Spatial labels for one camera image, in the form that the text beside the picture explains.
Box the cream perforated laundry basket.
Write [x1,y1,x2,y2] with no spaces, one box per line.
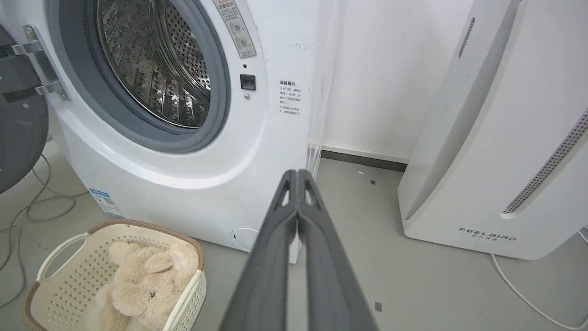
[22,219,207,331]

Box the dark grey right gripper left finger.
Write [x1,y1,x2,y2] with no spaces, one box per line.
[219,170,300,331]

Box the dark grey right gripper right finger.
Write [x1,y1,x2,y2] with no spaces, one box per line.
[297,170,379,331]

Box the grey floor cable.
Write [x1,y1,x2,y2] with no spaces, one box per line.
[0,154,89,309]

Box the dark washing machine door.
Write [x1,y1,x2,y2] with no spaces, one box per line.
[0,24,70,194]

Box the beige plush toy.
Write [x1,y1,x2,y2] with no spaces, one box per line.
[83,240,200,331]

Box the white air purifier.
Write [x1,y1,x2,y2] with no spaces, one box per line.
[397,0,588,261]

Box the white power cable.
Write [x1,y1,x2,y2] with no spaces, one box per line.
[491,230,588,330]

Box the white front-load washing machine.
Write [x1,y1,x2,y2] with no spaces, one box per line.
[0,0,343,264]

